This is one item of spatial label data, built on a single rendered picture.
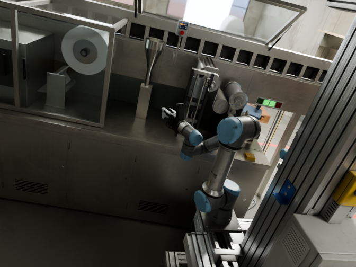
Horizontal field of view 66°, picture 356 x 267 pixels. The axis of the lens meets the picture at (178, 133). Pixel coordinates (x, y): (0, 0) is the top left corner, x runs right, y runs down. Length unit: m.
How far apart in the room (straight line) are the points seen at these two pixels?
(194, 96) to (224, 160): 0.84
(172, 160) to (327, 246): 1.25
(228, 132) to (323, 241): 0.54
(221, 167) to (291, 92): 1.51
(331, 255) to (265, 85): 1.71
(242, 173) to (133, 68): 1.26
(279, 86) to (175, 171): 1.20
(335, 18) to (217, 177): 5.26
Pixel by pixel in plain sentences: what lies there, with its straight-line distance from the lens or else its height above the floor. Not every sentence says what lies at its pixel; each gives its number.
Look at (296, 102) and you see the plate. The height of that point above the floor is 1.25.
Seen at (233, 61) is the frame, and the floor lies 1.47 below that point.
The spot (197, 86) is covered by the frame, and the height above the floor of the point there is 1.32.
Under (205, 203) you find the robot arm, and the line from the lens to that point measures 1.40.
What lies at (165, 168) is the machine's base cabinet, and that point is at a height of 0.68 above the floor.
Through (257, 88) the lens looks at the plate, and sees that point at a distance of 2.55.
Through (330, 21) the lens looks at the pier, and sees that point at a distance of 6.25.
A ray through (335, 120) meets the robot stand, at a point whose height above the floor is 1.61.
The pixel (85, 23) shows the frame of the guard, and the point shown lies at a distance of 1.84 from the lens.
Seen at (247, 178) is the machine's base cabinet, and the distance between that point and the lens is 2.25.
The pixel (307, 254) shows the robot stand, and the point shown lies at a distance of 1.17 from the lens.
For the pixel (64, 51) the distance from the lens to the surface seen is 1.93.
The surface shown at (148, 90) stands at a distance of 2.18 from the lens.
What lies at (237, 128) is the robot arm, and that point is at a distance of 1.19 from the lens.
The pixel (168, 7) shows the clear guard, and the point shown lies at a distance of 2.21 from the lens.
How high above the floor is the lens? 1.90
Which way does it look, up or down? 27 degrees down
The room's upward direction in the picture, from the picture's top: 15 degrees clockwise
